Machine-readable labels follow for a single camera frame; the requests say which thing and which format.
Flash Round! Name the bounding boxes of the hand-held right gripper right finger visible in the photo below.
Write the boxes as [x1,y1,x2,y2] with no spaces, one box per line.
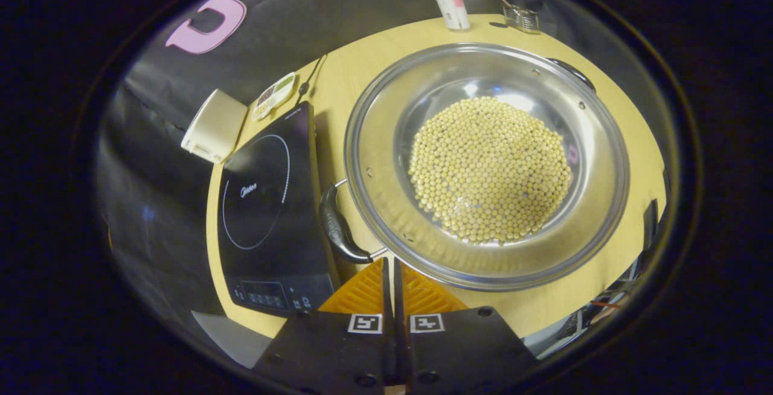
[394,259,541,395]

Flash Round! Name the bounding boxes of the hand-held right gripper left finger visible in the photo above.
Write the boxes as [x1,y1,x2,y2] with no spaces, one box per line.
[252,256,397,395]

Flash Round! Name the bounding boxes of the black induction cooktop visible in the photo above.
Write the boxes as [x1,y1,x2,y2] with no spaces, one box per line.
[216,101,342,316]

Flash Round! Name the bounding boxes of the stainless steel pot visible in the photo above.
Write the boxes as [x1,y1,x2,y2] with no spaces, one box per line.
[319,43,630,292]

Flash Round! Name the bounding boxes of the pile of yellow soybeans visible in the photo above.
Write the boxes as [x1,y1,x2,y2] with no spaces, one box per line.
[408,97,573,245]

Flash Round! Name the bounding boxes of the white toaster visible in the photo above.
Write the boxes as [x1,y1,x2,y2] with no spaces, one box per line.
[181,89,248,164]

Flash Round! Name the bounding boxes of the white divided bean dish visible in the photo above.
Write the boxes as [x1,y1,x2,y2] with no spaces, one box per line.
[251,72,297,121]

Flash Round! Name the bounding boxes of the white bottle with red label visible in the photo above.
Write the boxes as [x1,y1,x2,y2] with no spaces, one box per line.
[434,0,471,32]

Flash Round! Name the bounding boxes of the black cooktop power cable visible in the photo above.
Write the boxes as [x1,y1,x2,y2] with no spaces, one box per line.
[297,54,328,106]

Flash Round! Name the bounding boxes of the small wire basket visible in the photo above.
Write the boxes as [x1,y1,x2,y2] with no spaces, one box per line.
[503,5,542,35]

